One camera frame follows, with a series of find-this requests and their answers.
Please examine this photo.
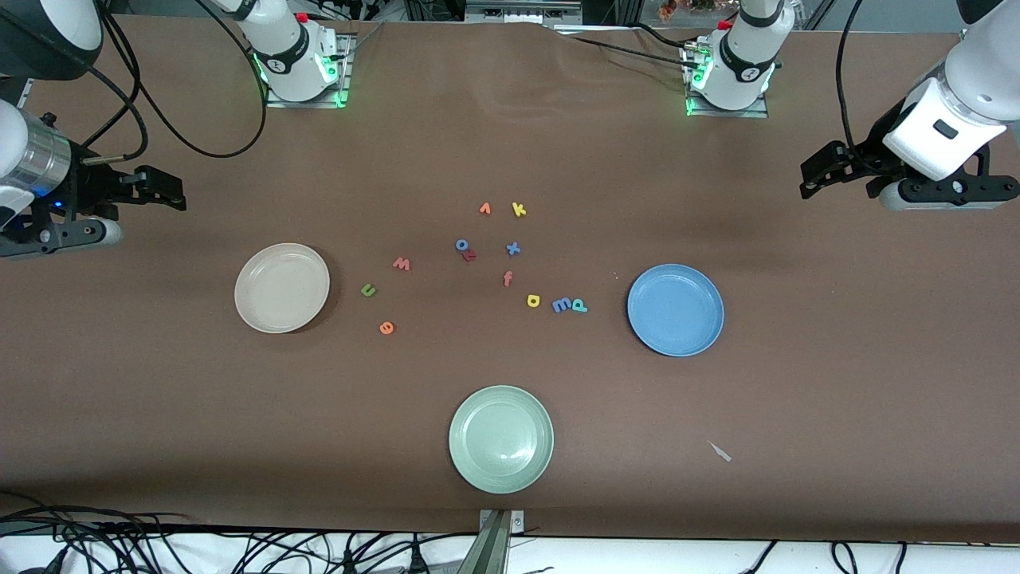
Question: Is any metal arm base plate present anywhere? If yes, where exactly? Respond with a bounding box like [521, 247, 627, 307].
[684, 44, 771, 119]
[265, 33, 352, 109]

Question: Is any black table cable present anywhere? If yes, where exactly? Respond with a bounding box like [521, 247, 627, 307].
[567, 35, 698, 69]
[628, 22, 704, 47]

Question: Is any metal table bracket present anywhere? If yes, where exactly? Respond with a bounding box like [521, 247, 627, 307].
[458, 509, 525, 574]

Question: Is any grey metal box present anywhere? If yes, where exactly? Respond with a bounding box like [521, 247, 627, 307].
[465, 0, 583, 25]

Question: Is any beige brown plate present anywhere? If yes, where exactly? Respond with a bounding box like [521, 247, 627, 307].
[234, 243, 331, 334]

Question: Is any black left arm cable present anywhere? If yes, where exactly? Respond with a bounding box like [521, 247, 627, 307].
[835, 0, 866, 154]

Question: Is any blue plate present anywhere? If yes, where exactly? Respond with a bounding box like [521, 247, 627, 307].
[627, 264, 725, 357]

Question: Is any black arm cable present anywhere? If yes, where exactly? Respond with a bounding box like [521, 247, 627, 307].
[835, 0, 866, 154]
[80, 0, 269, 159]

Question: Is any green plate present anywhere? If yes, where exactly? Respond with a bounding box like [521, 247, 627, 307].
[449, 385, 555, 495]

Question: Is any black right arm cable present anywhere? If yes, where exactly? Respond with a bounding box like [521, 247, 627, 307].
[80, 0, 269, 159]

